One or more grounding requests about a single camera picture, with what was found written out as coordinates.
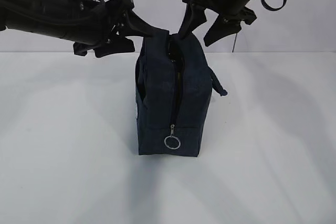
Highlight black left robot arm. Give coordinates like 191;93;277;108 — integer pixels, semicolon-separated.
1;0;156;58

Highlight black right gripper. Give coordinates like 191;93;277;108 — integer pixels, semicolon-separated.
178;0;256;46

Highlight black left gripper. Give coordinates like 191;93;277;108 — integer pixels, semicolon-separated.
60;0;160;58

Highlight navy blue lunch bag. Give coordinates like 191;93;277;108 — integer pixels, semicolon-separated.
135;28;227;157

